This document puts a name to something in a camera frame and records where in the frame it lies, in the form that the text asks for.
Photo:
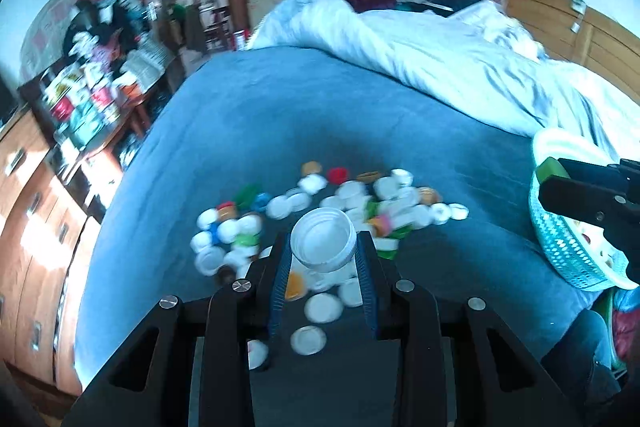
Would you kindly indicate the pink patterned mattress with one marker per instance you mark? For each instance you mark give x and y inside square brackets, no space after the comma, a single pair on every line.
[45,27]

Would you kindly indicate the person's leg in jeans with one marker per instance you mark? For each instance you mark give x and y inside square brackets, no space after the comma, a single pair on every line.
[580,357]

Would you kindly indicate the large white jar lid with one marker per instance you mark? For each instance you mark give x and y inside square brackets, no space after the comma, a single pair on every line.
[322,239]

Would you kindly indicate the blue bed blanket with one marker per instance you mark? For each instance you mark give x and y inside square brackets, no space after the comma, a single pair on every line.
[280,117]

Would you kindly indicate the teal plastic basket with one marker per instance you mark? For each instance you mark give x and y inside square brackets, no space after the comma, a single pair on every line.
[565,247]

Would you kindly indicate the black television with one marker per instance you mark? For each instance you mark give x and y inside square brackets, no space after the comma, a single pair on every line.
[6,102]

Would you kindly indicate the heap of bags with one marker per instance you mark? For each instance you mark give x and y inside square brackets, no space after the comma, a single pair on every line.
[95,72]

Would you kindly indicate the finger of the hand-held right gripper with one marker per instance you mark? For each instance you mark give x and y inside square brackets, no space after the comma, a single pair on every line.
[595,174]
[575,199]

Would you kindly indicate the pile of plastic bottle caps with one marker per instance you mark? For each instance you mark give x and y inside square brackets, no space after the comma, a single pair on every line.
[400,202]

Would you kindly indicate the wooden headboard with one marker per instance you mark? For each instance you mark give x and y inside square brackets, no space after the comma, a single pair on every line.
[585,37]

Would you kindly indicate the dark wooden side table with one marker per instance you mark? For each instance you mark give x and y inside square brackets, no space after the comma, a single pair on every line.
[135,107]

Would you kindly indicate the wooden dresser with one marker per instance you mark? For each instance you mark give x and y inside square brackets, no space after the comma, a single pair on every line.
[30,227]

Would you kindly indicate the green bottle cap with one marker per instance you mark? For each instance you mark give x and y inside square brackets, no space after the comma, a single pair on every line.
[550,168]

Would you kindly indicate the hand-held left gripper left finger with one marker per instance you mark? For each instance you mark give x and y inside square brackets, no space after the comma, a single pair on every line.
[280,292]

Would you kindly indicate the white duvet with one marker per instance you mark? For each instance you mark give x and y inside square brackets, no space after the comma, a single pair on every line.
[450,57]

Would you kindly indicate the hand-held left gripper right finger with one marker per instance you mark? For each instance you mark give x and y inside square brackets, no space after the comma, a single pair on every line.
[367,302]

